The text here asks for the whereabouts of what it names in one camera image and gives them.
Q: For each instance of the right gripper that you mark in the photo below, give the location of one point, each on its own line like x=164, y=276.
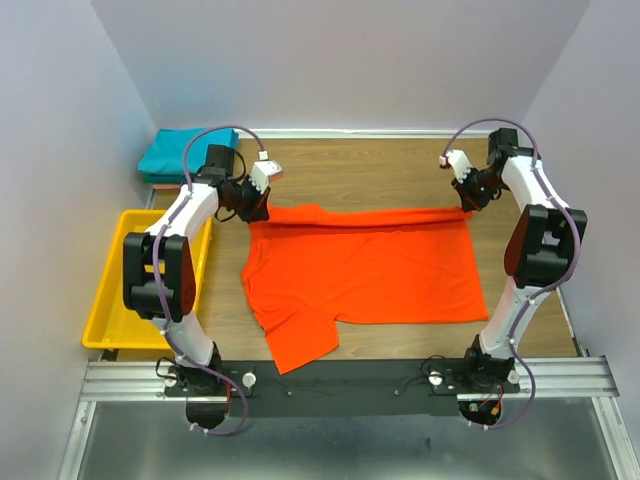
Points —
x=470, y=202

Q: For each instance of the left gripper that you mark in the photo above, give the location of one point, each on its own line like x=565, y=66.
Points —
x=258, y=210

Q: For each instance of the orange t shirt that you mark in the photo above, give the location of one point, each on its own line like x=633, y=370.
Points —
x=309, y=269

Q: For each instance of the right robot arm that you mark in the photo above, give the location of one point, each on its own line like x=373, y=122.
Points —
x=540, y=256

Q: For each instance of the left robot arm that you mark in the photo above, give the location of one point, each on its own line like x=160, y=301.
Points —
x=159, y=282

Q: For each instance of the white table edge strip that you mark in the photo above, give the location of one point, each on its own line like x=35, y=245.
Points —
x=328, y=133

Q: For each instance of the pink folded t shirt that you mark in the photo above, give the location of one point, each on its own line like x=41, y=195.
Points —
x=165, y=187

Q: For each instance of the teal folded t shirt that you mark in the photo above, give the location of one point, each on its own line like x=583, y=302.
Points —
x=164, y=155

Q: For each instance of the yellow plastic bin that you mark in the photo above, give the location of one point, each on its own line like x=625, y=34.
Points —
x=110, y=325

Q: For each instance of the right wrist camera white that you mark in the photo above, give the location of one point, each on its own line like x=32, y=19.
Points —
x=458, y=162

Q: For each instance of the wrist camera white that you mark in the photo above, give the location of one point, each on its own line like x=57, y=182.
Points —
x=264, y=171
x=458, y=162

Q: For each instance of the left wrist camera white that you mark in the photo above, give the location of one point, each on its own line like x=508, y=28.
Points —
x=264, y=171

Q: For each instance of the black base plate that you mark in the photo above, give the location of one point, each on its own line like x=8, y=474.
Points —
x=435, y=386

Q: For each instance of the aluminium frame rail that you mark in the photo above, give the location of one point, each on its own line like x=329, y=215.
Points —
x=564, y=423

